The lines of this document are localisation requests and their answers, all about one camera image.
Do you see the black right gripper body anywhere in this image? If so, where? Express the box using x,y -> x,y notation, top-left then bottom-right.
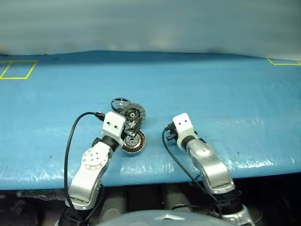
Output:
165,122 -> 179,142

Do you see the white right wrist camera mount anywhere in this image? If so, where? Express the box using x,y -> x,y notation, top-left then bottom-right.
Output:
172,113 -> 197,150

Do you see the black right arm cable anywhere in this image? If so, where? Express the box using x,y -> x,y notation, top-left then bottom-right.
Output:
161,126 -> 224,218

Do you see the grey robot torso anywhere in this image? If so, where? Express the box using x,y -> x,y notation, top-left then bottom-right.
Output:
95,209 -> 227,226

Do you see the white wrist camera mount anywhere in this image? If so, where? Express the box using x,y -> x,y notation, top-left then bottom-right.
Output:
102,112 -> 126,146
172,113 -> 197,150

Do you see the blue plastic table cover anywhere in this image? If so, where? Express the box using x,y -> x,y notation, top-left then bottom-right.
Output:
0,50 -> 301,190

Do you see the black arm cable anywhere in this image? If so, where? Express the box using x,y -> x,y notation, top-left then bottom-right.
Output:
63,111 -> 106,226
161,126 -> 224,218

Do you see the motor housing with copper windings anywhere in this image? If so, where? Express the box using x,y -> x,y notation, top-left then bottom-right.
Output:
121,130 -> 147,155

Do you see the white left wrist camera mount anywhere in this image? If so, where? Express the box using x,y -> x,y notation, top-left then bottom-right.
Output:
102,112 -> 126,146

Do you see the finned round motor lid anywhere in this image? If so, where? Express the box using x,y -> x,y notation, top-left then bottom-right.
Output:
119,102 -> 147,128

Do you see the black spoked rotor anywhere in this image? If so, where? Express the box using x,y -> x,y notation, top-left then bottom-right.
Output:
110,97 -> 132,114

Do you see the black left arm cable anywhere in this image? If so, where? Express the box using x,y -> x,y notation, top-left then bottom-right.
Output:
63,111 -> 106,226

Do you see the dark rounded shape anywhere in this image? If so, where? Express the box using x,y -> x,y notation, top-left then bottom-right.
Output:
163,185 -> 196,210
103,188 -> 128,218

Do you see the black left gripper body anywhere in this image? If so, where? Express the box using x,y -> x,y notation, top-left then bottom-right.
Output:
121,121 -> 137,138

